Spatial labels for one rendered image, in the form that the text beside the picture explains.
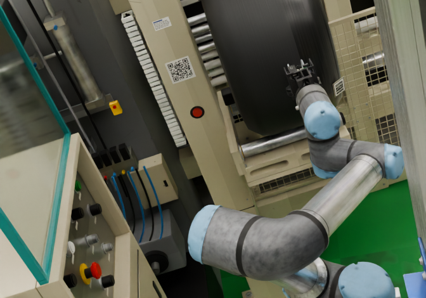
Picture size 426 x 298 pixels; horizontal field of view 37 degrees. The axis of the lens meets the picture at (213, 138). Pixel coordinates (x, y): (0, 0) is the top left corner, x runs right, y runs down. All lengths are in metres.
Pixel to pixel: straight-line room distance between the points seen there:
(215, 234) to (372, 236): 1.79
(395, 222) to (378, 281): 1.47
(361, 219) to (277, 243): 1.88
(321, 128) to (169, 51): 0.66
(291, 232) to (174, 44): 0.91
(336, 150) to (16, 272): 0.74
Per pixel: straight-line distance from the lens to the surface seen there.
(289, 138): 2.03
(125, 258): 1.86
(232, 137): 2.04
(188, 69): 1.94
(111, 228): 1.93
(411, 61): 0.71
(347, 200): 1.28
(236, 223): 1.18
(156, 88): 1.98
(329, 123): 1.42
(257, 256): 1.14
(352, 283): 1.50
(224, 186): 2.20
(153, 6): 1.86
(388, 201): 3.06
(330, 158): 1.47
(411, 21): 0.69
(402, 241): 2.87
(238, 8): 1.74
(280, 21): 1.73
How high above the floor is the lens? 2.08
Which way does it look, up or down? 33 degrees down
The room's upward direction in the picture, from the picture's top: 22 degrees counter-clockwise
